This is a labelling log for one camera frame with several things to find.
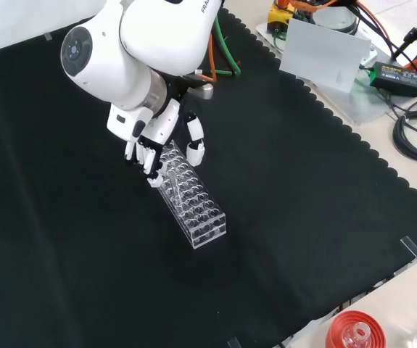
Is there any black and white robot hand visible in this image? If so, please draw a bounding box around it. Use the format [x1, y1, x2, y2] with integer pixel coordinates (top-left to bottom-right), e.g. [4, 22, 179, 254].
[123, 96, 207, 189]

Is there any clear glass test tube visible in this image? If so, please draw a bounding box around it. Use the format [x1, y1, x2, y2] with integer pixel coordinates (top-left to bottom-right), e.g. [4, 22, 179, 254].
[168, 173, 183, 204]

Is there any clear acrylic test tube rack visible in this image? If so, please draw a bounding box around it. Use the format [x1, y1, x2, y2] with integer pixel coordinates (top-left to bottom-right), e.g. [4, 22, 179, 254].
[155, 140, 228, 250]

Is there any black bench cloth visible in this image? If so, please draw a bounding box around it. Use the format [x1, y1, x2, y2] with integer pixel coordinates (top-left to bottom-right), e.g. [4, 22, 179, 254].
[0, 7, 417, 348]

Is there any yellow stop button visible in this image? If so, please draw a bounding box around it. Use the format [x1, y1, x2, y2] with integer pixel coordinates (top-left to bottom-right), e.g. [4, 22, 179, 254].
[268, 0, 296, 33]

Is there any pale board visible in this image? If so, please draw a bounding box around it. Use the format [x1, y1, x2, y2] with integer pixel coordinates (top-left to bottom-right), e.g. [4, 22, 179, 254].
[278, 17, 372, 94]

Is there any black power adapter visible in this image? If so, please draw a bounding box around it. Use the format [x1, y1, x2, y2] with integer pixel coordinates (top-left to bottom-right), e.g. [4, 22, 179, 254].
[369, 61, 417, 98]

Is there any red ribbed round lid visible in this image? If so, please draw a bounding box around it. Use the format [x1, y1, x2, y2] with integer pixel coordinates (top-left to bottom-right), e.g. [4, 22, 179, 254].
[325, 309, 387, 348]

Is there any black tripod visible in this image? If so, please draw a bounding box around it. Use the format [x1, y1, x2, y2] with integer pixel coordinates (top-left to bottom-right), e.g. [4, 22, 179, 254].
[391, 0, 417, 62]

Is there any small clear glass piece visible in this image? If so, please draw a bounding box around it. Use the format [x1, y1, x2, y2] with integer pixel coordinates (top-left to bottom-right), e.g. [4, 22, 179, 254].
[342, 323, 371, 348]

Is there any orange cable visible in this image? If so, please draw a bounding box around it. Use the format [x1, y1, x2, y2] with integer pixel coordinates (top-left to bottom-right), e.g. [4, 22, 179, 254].
[193, 30, 219, 83]

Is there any green cable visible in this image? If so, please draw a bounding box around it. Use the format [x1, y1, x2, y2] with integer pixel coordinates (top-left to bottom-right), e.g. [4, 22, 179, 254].
[213, 16, 241, 78]

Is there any metal base plate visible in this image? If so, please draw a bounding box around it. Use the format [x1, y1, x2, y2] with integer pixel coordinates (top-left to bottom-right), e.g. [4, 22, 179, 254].
[254, 20, 396, 127]

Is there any coiled black cable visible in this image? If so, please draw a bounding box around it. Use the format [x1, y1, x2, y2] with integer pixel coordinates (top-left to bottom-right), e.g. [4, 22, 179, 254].
[392, 111, 417, 162]

